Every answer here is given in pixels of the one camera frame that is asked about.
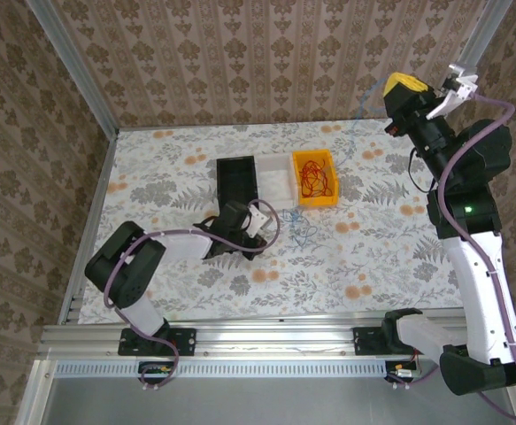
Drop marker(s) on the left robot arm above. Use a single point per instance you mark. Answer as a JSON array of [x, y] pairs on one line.
[[182, 245]]

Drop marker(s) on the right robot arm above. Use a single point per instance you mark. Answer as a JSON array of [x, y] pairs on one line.
[[479, 274]]

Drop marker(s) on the black plastic bin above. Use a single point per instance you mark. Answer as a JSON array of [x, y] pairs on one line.
[[237, 177]]

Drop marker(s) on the white plastic bin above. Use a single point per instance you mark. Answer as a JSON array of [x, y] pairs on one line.
[[275, 181]]

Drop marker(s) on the yellow plastic bin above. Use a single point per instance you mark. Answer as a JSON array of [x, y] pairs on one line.
[[315, 202]]

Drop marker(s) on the floral tablecloth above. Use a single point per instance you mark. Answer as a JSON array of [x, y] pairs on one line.
[[328, 265]]

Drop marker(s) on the grey metal shelf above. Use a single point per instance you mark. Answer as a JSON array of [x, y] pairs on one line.
[[262, 403]]

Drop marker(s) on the aluminium frame post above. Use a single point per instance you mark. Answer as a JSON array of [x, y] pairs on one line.
[[73, 66], [486, 31], [34, 389]]

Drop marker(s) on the aluminium frame rail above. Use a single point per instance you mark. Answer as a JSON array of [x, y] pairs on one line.
[[91, 221], [262, 341]]

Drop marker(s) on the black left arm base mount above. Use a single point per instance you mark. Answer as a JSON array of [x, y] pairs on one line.
[[187, 341]]

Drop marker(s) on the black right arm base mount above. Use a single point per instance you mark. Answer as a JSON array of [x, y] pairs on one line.
[[366, 341]]

